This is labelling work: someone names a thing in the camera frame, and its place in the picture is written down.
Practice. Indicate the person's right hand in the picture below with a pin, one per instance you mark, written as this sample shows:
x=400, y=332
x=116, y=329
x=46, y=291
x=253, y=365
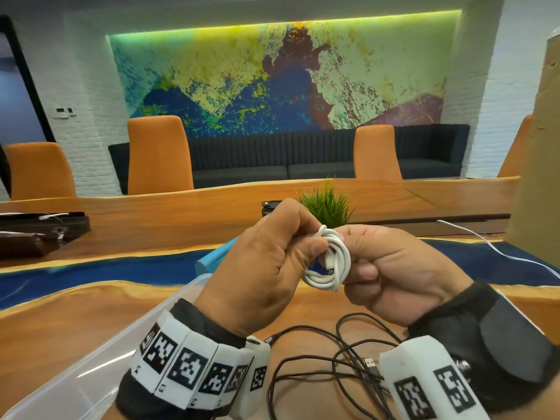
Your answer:
x=411, y=279

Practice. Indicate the person's left hand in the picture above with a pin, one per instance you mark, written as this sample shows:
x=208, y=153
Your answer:
x=253, y=275

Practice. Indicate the clear plastic organizer box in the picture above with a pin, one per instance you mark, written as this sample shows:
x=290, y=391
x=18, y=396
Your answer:
x=65, y=384

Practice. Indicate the black cylinder pot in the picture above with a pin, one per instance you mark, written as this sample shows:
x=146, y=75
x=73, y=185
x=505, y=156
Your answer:
x=267, y=209

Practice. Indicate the green potted plant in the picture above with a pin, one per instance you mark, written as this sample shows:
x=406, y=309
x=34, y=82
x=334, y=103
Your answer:
x=326, y=205

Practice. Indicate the black right wristband with marker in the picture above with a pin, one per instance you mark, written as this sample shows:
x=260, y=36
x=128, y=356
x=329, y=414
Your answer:
x=503, y=345

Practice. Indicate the black sofa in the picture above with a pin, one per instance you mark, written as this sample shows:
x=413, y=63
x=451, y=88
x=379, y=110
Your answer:
x=262, y=157

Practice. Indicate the tall orange chair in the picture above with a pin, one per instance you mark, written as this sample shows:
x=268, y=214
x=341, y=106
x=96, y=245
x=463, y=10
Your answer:
x=159, y=157

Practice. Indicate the brown cardboard sheet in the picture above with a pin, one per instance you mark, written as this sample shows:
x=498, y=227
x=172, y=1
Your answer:
x=538, y=170

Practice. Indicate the black left wristband with markers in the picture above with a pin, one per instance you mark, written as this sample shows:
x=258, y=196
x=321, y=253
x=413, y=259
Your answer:
x=135, y=402

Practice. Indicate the dark brown leather case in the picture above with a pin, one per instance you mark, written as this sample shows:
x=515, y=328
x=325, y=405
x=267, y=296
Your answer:
x=26, y=242

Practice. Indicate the colourful abstract wall painting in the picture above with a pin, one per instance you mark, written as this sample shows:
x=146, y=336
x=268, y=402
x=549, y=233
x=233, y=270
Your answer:
x=197, y=69

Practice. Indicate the white wall switch panel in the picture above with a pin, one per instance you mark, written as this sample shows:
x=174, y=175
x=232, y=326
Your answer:
x=64, y=112

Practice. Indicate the black door frame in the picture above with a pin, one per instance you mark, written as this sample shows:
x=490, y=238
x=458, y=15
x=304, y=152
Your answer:
x=34, y=87

